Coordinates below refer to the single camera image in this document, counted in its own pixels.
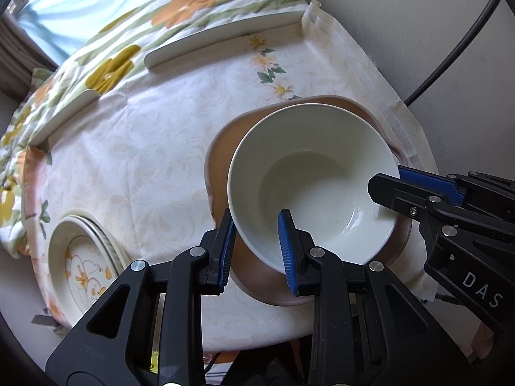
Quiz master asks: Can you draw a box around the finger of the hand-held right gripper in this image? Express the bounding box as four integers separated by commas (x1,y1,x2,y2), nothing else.
368,173,445,226
398,164,469,207

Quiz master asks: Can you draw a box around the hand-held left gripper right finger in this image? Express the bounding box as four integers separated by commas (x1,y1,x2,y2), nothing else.
277,209,469,386

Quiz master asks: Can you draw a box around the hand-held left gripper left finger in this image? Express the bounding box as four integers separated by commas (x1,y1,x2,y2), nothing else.
45,208,237,386

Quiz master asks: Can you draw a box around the pink square bowl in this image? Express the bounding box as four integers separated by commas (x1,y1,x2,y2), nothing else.
204,94,414,307

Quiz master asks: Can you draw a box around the cream round bowl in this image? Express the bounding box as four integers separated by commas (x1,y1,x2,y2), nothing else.
227,104,402,279

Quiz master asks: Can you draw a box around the white floral tablecloth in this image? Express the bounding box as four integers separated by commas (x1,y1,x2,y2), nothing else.
23,0,440,351

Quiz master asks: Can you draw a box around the yellow flower patterned plate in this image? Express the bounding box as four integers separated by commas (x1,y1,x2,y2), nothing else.
47,216,121,327

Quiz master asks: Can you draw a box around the floral striped blanket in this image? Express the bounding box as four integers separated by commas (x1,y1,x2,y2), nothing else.
0,0,307,259

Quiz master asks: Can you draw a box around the green patterned pillow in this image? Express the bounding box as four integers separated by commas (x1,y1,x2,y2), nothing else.
29,68,54,94

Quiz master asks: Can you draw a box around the brown curtain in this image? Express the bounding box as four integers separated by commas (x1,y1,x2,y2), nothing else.
0,19,58,103

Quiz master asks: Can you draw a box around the sheer blue curtain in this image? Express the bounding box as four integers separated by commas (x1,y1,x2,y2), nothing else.
15,0,178,67

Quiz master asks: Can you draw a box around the black cable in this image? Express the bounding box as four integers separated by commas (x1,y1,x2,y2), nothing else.
403,0,505,106

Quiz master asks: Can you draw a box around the grey metal bracket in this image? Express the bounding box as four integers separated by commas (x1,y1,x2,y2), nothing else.
31,309,56,327

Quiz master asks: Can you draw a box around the white curved table rail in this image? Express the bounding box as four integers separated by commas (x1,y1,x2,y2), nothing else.
29,87,100,146

